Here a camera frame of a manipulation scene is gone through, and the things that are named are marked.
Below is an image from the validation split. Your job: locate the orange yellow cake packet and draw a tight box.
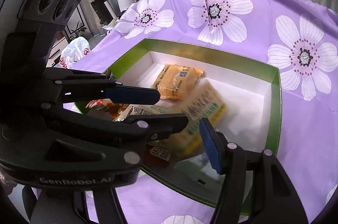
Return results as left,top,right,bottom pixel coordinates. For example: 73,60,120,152
151,64,204,100

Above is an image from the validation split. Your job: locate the soda cracker packet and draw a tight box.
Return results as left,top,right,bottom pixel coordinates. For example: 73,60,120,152
162,80,226,158

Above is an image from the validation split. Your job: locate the upright vacuum cleaner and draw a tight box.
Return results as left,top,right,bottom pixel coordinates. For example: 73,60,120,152
91,0,117,26

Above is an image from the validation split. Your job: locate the white plastic shopping bag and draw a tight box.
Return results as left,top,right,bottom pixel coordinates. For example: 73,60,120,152
59,36,90,69

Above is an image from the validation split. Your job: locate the white silver snack packet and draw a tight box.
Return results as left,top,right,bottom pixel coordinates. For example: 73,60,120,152
174,153,225,186

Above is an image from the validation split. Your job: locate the panda snack packet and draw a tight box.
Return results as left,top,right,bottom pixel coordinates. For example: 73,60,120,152
85,99,129,118

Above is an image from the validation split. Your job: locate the purple floral tablecloth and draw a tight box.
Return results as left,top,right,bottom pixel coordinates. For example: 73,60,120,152
74,0,337,221

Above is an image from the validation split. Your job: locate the green cardboard box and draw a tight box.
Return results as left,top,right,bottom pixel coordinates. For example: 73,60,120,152
102,39,282,207

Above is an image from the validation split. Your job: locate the red milk tea packet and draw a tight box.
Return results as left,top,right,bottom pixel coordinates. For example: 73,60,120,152
143,145,172,168

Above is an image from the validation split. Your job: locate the person left hand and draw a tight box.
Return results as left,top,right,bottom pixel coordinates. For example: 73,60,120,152
0,168,18,195

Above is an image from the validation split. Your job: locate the white tv cabinet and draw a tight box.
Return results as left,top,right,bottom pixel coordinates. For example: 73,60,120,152
46,37,68,67

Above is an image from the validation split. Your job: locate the cream green snack packet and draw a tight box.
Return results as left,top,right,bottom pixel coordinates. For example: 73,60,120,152
114,104,182,122

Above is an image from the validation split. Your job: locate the potted green plant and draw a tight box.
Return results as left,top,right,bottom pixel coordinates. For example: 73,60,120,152
69,21,87,41

